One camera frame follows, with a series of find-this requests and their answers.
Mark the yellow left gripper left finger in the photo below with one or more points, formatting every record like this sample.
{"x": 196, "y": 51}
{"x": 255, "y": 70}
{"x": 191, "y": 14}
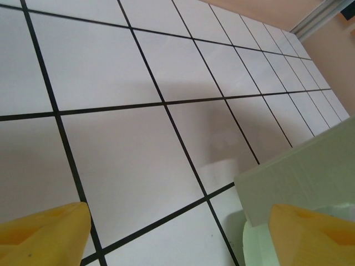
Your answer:
{"x": 47, "y": 238}

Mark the pale green paper box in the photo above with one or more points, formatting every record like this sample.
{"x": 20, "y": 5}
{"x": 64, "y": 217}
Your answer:
{"x": 305, "y": 171}

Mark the aluminium corner post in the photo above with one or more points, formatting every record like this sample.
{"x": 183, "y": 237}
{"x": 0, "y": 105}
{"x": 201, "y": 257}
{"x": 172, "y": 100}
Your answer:
{"x": 319, "y": 16}

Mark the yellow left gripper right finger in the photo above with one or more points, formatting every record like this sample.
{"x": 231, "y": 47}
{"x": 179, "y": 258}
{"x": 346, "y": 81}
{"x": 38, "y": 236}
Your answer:
{"x": 310, "y": 238}

